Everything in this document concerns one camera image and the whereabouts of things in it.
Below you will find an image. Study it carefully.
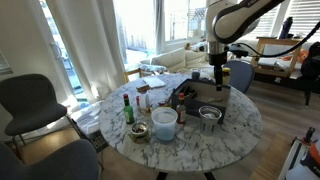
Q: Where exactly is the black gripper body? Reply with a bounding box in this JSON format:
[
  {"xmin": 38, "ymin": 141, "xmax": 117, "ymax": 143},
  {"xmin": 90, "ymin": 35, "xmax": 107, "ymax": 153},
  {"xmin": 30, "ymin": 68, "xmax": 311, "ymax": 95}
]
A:
[{"xmin": 208, "ymin": 52, "xmax": 228, "ymax": 68}]

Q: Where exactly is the silver metal cup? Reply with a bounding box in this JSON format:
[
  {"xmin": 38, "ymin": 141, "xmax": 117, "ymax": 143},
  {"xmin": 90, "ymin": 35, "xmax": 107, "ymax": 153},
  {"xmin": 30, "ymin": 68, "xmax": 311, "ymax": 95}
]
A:
[{"xmin": 198, "ymin": 105, "xmax": 223, "ymax": 136}]

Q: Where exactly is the dark drinking cup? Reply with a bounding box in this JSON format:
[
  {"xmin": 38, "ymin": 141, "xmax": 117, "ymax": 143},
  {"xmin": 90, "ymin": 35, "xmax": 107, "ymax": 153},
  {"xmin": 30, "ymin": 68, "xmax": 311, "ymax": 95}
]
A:
[{"xmin": 190, "ymin": 67, "xmax": 202, "ymax": 81}]

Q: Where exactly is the small brown cardboard box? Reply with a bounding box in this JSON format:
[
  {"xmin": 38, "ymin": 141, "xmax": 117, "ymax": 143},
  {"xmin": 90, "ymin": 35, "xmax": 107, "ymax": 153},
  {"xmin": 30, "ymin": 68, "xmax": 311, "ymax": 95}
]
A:
[{"xmin": 135, "ymin": 83, "xmax": 151, "ymax": 94}]

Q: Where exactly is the yellow-lidded jar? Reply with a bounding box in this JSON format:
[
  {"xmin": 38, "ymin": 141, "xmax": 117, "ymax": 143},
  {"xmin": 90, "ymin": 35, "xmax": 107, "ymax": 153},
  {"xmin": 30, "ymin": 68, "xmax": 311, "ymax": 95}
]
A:
[{"xmin": 221, "ymin": 67, "xmax": 232, "ymax": 85}]

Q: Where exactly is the blue upholstered chair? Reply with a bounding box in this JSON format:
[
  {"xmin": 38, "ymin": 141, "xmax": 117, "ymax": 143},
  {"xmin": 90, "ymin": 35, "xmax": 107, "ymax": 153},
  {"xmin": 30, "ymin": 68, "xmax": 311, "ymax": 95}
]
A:
[{"xmin": 222, "ymin": 59, "xmax": 256, "ymax": 95}]

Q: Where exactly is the white sofa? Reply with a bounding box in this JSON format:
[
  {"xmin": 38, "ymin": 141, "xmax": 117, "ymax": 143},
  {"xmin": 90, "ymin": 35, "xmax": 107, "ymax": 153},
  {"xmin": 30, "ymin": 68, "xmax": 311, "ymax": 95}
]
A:
[{"xmin": 139, "ymin": 41, "xmax": 214, "ymax": 75}]

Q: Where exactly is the brown red-capped sauce bottle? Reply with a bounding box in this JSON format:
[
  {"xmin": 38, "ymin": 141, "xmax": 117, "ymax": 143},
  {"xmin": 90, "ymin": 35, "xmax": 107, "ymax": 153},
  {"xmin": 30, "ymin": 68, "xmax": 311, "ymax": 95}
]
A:
[{"xmin": 175, "ymin": 92, "xmax": 187, "ymax": 125}]

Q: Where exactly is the wooden side table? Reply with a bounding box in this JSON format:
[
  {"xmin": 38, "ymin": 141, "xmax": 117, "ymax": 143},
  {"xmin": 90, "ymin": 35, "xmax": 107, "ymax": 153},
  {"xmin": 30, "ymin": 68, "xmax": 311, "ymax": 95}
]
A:
[{"xmin": 250, "ymin": 36, "xmax": 303, "ymax": 79}]

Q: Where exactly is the small red packet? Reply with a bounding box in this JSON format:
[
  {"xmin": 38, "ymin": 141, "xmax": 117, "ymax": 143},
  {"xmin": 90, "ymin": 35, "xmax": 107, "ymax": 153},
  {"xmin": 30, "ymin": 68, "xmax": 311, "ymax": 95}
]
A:
[{"xmin": 157, "ymin": 100, "xmax": 172, "ymax": 108}]

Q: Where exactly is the patterned grey cushion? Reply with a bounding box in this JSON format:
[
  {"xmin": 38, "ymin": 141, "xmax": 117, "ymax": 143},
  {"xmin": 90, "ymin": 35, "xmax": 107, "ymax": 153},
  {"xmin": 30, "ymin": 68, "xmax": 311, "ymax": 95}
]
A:
[{"xmin": 139, "ymin": 63, "xmax": 169, "ymax": 75}]

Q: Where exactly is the white paper napkin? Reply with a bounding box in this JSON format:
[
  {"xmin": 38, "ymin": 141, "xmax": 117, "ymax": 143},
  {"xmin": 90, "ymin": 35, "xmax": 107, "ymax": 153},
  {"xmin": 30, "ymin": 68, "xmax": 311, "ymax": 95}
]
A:
[{"xmin": 142, "ymin": 76, "xmax": 167, "ymax": 89}]

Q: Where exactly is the clear plastic tub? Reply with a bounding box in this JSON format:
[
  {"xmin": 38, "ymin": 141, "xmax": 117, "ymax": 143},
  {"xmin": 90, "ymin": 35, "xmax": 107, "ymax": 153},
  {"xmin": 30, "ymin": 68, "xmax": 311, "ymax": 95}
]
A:
[{"xmin": 150, "ymin": 106, "xmax": 179, "ymax": 142}]

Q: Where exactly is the dark blue water bottle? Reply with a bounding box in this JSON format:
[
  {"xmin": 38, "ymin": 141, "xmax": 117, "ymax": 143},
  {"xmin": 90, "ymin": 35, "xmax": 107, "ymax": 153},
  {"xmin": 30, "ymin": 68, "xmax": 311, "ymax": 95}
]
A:
[{"xmin": 278, "ymin": 16, "xmax": 294, "ymax": 40}]

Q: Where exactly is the white plastic bottle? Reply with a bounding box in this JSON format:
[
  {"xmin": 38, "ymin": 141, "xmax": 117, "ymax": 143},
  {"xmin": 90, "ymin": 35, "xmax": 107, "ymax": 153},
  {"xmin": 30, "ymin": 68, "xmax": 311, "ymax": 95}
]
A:
[{"xmin": 138, "ymin": 90, "xmax": 151, "ymax": 111}]

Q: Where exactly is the light wooden chair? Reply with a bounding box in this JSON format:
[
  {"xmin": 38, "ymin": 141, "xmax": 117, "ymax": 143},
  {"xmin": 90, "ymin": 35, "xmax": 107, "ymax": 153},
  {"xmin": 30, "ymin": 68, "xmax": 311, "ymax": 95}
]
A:
[{"xmin": 123, "ymin": 67, "xmax": 144, "ymax": 84}]

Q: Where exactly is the small open tin can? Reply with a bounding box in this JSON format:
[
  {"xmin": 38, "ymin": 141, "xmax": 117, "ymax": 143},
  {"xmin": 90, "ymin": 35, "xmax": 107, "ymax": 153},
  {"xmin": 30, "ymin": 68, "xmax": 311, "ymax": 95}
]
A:
[{"xmin": 130, "ymin": 121, "xmax": 150, "ymax": 142}]

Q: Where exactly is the green glass bottle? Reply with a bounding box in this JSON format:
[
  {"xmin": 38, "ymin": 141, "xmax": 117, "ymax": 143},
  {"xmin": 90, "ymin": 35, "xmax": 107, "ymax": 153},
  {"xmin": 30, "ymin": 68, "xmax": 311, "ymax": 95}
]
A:
[{"xmin": 122, "ymin": 93, "xmax": 136, "ymax": 125}]

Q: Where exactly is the black table base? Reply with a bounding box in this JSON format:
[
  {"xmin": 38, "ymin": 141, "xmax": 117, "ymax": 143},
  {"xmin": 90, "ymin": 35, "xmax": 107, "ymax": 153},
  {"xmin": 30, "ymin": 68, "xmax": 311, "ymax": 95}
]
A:
[{"xmin": 155, "ymin": 171, "xmax": 218, "ymax": 180}]

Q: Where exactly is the white orange equipment case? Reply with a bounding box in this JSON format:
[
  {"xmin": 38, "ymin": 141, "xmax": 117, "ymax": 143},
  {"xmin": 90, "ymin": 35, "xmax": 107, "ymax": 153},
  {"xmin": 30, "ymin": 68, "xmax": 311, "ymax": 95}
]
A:
[{"xmin": 277, "ymin": 126, "xmax": 320, "ymax": 180}]

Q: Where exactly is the white curtain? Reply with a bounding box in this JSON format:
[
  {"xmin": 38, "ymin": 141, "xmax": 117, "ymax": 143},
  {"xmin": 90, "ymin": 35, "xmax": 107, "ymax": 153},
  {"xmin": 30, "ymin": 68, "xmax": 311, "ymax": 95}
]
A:
[{"xmin": 45, "ymin": 0, "xmax": 127, "ymax": 103}]

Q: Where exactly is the black grille floor device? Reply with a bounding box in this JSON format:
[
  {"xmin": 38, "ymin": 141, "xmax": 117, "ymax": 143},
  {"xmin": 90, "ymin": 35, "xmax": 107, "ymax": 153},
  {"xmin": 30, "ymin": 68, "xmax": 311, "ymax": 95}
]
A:
[{"xmin": 88, "ymin": 129, "xmax": 110, "ymax": 154}]

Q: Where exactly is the grey shell chair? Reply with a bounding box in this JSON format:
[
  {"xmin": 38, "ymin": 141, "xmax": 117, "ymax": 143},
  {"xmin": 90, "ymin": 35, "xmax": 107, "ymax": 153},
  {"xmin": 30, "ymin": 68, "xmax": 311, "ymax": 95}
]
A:
[
  {"xmin": 0, "ymin": 73, "xmax": 78, "ymax": 158},
  {"xmin": 0, "ymin": 138, "xmax": 101, "ymax": 180}
]

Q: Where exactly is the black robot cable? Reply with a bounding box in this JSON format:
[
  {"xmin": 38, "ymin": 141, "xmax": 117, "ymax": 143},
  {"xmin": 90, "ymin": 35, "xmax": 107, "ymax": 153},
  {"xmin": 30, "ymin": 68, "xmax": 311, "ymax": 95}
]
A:
[{"xmin": 228, "ymin": 20, "xmax": 320, "ymax": 59}]

